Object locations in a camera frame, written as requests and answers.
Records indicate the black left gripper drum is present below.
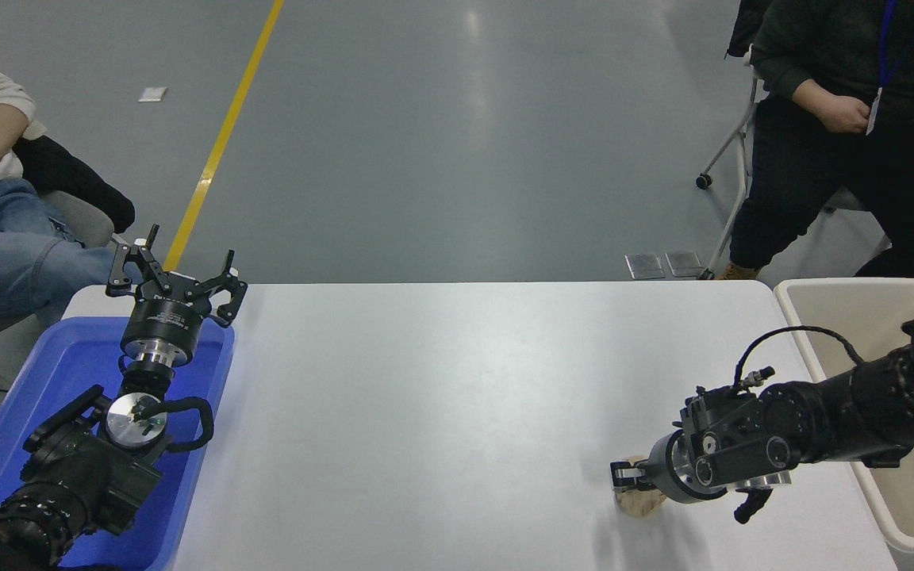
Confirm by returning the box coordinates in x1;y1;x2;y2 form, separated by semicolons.
121;295;215;350

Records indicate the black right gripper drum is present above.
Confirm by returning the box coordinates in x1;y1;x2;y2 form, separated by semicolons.
647;432;732;505

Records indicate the tan paper ball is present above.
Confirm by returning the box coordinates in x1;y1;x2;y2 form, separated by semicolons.
614;455;669;519

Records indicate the person's right hand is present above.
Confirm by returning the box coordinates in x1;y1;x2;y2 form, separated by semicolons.
817;95;872;135

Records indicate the blue plastic tray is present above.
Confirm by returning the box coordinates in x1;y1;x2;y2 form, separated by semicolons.
0;317;236;571

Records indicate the black jacket on chair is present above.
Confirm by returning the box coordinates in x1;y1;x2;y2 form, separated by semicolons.
13;135;136;234

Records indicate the large pale plastic bin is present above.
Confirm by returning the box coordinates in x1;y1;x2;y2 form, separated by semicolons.
774;278;914;571

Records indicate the black garment on chair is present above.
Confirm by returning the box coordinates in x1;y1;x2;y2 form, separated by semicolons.
725;0;772;58

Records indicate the white wheeled chair frame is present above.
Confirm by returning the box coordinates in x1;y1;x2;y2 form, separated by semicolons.
695;48;769;280

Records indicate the person with lanyard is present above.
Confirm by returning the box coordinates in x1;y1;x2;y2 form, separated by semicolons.
715;0;914;282

